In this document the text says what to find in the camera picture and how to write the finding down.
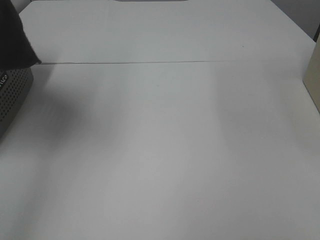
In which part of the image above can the dark navy towel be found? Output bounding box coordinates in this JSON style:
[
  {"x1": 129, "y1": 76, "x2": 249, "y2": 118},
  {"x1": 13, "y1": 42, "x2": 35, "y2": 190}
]
[{"x1": 0, "y1": 0, "x2": 42, "y2": 71}]

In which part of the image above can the grey perforated basket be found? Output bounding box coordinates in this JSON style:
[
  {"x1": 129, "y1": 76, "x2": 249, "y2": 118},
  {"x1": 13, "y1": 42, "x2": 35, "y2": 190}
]
[{"x1": 0, "y1": 68, "x2": 34, "y2": 136}]

